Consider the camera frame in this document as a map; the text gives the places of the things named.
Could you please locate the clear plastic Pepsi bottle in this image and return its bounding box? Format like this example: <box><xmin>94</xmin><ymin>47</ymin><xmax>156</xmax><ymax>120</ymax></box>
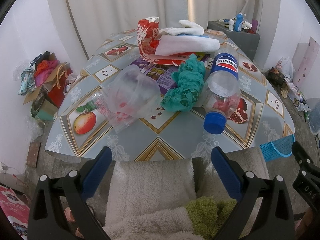
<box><xmin>201</xmin><ymin>43</ymin><xmax>240</xmax><ymax>134</ymax></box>

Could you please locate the clear plastic zip bag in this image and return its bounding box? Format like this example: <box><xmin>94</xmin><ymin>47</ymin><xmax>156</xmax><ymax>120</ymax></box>
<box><xmin>92</xmin><ymin>64</ymin><xmax>161</xmax><ymax>133</ymax></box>

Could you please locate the teal plastic bag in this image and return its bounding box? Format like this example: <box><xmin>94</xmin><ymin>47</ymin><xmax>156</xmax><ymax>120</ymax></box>
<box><xmin>161</xmin><ymin>54</ymin><xmax>206</xmax><ymax>112</ymax></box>

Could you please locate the purple snack wrapper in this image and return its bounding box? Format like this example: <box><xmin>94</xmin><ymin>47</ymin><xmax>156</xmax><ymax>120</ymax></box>
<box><xmin>130</xmin><ymin>52</ymin><xmax>211</xmax><ymax>96</ymax></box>

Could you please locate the white cloth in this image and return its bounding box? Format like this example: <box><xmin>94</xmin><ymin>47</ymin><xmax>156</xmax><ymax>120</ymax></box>
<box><xmin>159</xmin><ymin>20</ymin><xmax>204</xmax><ymax>36</ymax></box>

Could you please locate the white foam sheet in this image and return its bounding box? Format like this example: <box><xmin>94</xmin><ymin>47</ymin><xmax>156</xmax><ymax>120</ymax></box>
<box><xmin>155</xmin><ymin>35</ymin><xmax>220</xmax><ymax>56</ymax></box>

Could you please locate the red printed snack bag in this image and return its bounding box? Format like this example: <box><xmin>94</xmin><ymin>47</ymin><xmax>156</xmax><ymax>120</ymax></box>
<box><xmin>137</xmin><ymin>16</ymin><xmax>191</xmax><ymax>66</ymax></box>

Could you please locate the blue plastic trash basket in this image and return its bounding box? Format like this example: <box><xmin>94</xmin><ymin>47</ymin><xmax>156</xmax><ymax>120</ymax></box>
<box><xmin>259</xmin><ymin>134</ymin><xmax>296</xmax><ymax>162</ymax></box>

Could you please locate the pink floral bag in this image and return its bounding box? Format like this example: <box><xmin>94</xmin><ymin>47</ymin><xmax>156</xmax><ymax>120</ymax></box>
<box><xmin>1</xmin><ymin>186</ymin><xmax>30</xmax><ymax>239</ymax></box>

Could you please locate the brick on floor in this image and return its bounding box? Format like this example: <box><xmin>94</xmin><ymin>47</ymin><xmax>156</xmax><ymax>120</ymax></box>
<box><xmin>27</xmin><ymin>142</ymin><xmax>41</xmax><ymax>168</ymax></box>

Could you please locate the green fleece cuff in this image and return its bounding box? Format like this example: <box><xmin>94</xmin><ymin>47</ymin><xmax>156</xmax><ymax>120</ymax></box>
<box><xmin>185</xmin><ymin>197</ymin><xmax>237</xmax><ymax>239</ymax></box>

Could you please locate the fruit pattern tablecloth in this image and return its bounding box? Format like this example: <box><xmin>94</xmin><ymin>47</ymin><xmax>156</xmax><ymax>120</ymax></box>
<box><xmin>45</xmin><ymin>29</ymin><xmax>295</xmax><ymax>163</ymax></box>

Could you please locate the white fleece robe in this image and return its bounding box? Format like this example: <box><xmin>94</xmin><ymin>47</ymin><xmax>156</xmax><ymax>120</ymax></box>
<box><xmin>86</xmin><ymin>146</ymin><xmax>270</xmax><ymax>240</ymax></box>

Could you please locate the dark brown box on floor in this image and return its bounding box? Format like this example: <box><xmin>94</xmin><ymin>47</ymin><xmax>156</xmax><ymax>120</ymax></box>
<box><xmin>267</xmin><ymin>68</ymin><xmax>285</xmax><ymax>87</ymax></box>

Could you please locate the white plastic shopping bag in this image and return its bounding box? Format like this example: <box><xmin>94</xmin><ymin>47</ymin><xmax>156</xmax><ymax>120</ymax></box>
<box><xmin>276</xmin><ymin>56</ymin><xmax>295</xmax><ymax>81</ymax></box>

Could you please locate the pink patterned rolled sheet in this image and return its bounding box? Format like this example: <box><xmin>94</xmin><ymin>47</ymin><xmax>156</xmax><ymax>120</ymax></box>
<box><xmin>292</xmin><ymin>37</ymin><xmax>319</xmax><ymax>89</ymax></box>

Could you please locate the pile of bags and boxes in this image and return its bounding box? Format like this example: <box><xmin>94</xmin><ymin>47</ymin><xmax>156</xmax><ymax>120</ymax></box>
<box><xmin>18</xmin><ymin>51</ymin><xmax>73</xmax><ymax>121</ymax></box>

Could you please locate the dark grey cabinet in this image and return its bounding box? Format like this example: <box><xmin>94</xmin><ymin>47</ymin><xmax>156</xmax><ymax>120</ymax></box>
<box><xmin>208</xmin><ymin>21</ymin><xmax>260</xmax><ymax>60</ymax></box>

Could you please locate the purple box on cabinet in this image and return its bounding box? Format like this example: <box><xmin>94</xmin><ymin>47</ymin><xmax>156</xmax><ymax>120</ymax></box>
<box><xmin>251</xmin><ymin>19</ymin><xmax>259</xmax><ymax>34</ymax></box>

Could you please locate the small white bottle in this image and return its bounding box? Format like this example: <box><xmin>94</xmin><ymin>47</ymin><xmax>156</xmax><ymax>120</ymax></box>
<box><xmin>228</xmin><ymin>19</ymin><xmax>234</xmax><ymax>31</ymax></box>

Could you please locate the blue lotion bottle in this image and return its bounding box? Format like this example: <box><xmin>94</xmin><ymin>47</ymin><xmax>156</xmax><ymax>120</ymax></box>
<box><xmin>234</xmin><ymin>12</ymin><xmax>244</xmax><ymax>32</ymax></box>

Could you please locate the white curtain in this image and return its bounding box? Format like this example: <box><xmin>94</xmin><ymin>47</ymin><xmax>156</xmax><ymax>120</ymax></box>
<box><xmin>48</xmin><ymin>0</ymin><xmax>280</xmax><ymax>68</ymax></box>

